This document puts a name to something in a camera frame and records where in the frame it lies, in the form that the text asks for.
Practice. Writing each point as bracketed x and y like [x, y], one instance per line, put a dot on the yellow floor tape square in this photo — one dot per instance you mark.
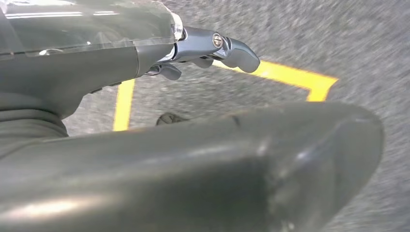
[288, 75]

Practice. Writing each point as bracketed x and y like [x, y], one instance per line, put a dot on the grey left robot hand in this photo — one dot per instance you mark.
[192, 179]

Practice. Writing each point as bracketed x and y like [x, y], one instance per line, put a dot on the dark rounded robot foot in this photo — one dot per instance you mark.
[169, 119]

